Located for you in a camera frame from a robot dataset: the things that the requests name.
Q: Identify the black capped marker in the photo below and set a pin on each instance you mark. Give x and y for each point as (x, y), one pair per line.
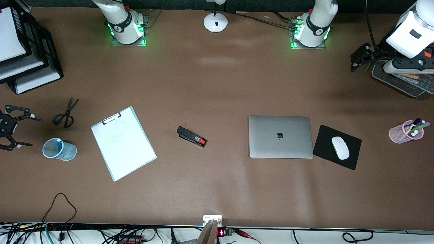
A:
(416, 121)

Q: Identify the purple capped marker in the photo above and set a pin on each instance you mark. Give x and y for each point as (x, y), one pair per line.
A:
(421, 123)

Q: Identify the white paper sheet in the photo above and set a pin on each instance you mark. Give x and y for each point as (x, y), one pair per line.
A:
(125, 149)

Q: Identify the circuit board with red display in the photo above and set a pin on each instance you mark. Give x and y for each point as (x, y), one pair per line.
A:
(221, 233)

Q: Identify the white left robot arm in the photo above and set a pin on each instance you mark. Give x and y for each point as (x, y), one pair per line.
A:
(317, 20)

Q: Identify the black stapler with red end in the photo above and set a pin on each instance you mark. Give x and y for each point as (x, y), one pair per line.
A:
(190, 135)

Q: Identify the light green clipboard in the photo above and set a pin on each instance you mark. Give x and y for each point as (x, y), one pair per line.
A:
(134, 114)

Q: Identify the black power strip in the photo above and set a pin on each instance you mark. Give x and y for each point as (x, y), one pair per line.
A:
(130, 240)

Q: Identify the silver laptop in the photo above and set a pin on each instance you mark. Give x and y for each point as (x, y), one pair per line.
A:
(268, 139)

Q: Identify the blue marker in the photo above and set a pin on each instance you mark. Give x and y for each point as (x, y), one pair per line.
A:
(59, 145)

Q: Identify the yellow marker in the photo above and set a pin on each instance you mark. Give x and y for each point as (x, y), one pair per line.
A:
(412, 78)

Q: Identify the white desk lamp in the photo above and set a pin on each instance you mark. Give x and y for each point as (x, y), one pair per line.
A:
(215, 23)

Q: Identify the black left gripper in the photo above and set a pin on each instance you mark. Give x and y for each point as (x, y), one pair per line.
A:
(378, 51)

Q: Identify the green pen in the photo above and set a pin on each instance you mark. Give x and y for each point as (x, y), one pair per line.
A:
(423, 126)

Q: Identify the grey mesh desk tray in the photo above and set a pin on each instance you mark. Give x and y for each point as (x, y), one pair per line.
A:
(403, 88)

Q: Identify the white computer mouse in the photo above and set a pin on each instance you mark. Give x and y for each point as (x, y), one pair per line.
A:
(340, 148)

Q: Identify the black mouse pad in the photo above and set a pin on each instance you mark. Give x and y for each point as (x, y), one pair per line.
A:
(322, 145)

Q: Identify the black stacked paper tray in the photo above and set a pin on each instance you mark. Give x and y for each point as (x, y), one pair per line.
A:
(51, 57)

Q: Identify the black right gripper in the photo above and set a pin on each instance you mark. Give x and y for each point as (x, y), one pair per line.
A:
(4, 124)

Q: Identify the white paper stack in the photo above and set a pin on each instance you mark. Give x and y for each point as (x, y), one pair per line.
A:
(12, 37)
(37, 83)

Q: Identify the pink translucent cup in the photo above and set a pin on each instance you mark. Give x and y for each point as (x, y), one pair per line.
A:
(396, 134)

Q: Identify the light blue mesh cup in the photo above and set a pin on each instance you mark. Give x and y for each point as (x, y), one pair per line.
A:
(69, 152)

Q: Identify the orange highlighter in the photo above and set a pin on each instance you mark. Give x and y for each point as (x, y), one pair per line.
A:
(428, 53)

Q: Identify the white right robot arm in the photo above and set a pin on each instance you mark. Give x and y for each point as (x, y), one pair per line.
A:
(122, 20)

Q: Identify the black scissors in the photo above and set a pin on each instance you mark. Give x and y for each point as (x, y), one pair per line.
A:
(69, 109)

